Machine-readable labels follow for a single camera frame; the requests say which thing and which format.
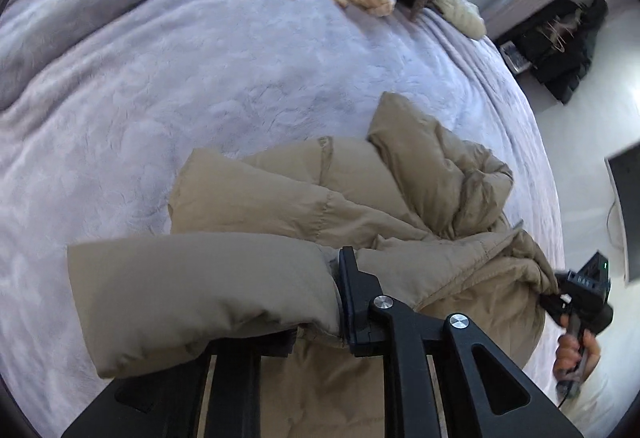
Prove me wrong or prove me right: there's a beige puffer jacket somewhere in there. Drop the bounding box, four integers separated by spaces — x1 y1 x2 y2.
67 93 556 437

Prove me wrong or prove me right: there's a black clothes pile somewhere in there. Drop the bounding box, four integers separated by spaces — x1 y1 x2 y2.
496 0 608 105

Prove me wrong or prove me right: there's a right hand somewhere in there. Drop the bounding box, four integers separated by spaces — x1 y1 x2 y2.
553 330 601 382

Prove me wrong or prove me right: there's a small grey device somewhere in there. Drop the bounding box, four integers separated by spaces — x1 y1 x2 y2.
499 41 532 76

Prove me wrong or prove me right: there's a cream knitted sweater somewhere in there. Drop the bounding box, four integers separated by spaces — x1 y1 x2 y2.
431 0 486 40

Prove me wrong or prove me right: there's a lavender bed blanket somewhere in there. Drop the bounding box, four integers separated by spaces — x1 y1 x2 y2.
1 0 565 437

